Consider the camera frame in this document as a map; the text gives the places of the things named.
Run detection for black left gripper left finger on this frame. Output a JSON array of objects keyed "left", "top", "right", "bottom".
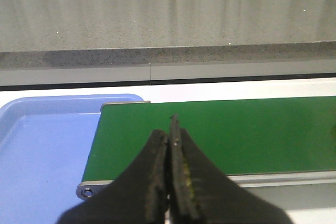
[{"left": 58, "top": 130, "right": 168, "bottom": 223}]

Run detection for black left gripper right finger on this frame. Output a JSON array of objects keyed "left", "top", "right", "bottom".
[{"left": 169, "top": 115, "right": 292, "bottom": 223}]

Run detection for green conveyor belt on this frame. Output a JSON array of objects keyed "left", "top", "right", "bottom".
[{"left": 76, "top": 96, "right": 335, "bottom": 200}]

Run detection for blue plastic tray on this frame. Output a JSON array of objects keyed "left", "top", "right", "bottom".
[{"left": 1, "top": 94, "right": 140, "bottom": 223}]

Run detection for grey stone counter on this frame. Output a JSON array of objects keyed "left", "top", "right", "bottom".
[{"left": 1, "top": 0, "right": 335, "bottom": 88}]

